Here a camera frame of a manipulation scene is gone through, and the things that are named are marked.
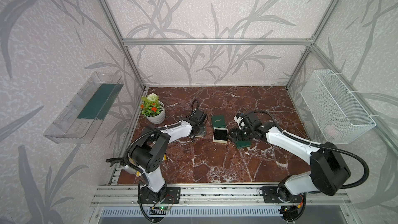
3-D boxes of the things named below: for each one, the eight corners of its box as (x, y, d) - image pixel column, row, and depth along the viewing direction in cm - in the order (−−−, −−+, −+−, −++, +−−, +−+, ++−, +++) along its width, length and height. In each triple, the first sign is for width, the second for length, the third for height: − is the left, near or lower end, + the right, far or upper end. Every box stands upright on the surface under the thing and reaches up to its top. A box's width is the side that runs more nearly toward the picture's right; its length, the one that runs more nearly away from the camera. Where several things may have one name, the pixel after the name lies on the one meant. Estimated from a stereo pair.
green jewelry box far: (211, 127, 100) (211, 125, 97) (211, 117, 105) (211, 115, 102) (225, 127, 100) (225, 125, 97) (224, 117, 105) (224, 115, 102)
